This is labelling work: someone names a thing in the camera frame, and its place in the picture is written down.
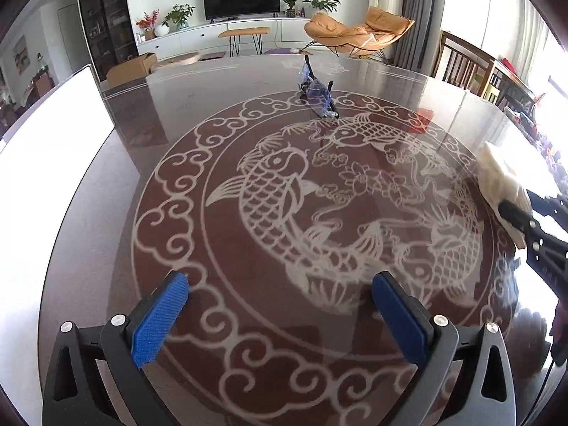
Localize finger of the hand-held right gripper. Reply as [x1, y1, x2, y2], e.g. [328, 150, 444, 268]
[527, 190, 568, 222]
[498, 200, 543, 244]

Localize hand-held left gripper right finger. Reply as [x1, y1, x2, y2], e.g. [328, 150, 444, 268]
[371, 271, 518, 426]

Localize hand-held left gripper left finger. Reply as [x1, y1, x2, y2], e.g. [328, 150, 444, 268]
[42, 271, 191, 426]

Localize cream knitted glove yellow cuff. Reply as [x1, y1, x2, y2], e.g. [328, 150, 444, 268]
[477, 141, 533, 249]

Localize white storage container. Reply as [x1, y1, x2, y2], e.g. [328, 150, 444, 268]
[0, 64, 117, 320]

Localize wooden dining chair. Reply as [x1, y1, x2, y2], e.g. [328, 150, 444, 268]
[486, 60, 539, 113]
[432, 31, 496, 97]

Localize grey curtain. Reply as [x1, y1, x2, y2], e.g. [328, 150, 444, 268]
[393, 0, 449, 72]

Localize blue safety glasses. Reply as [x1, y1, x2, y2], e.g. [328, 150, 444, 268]
[296, 57, 340, 121]

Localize orange lounge chair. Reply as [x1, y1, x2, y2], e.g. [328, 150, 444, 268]
[304, 6, 415, 59]

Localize brown cardboard box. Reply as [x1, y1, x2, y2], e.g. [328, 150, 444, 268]
[106, 52, 159, 89]

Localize round wooden tray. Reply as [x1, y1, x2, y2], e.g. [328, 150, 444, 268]
[154, 52, 202, 69]

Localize white television cabinet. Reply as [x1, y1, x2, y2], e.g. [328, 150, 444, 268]
[135, 18, 312, 59]

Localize large leafy potted plant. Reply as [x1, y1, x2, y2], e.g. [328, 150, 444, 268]
[302, 0, 340, 13]

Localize red flower arrangement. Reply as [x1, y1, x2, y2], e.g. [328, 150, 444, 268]
[136, 10, 160, 40]

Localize orange bench with hairpin legs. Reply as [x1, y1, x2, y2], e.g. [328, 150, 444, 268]
[218, 27, 271, 58]

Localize green potted plant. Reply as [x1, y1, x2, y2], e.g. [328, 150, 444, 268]
[162, 4, 196, 29]

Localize dark display cabinet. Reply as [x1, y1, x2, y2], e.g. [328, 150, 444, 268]
[76, 0, 138, 81]

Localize framed wall painting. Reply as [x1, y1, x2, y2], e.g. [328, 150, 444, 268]
[13, 35, 30, 76]

